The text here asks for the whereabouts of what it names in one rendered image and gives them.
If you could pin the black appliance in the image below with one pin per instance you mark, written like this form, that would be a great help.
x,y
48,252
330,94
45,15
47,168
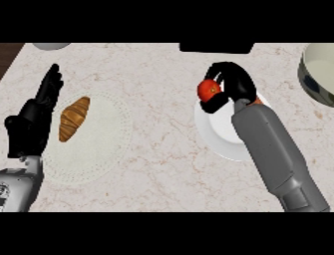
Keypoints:
x,y
217,48

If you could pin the grey round object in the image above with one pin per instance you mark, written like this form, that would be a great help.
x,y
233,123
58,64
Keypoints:
x,y
51,46

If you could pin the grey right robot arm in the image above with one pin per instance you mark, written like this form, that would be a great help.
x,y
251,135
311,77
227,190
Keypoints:
x,y
277,156

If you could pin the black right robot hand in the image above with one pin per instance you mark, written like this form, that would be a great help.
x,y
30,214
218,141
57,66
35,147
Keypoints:
x,y
239,83

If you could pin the metal bowl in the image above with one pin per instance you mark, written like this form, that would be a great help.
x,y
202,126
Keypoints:
x,y
332,76

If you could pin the red tomato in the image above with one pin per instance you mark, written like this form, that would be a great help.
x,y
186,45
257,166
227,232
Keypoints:
x,y
209,90

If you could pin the brown croissant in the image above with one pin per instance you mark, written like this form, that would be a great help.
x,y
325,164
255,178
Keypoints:
x,y
73,119

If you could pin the round cream placemat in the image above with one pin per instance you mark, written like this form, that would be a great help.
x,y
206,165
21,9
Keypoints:
x,y
91,142

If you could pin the white plate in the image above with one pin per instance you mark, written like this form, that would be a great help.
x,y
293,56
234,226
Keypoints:
x,y
218,129

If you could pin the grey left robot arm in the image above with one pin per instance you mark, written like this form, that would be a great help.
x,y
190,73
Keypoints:
x,y
10,191

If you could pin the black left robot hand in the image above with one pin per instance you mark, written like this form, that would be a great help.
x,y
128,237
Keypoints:
x,y
32,119

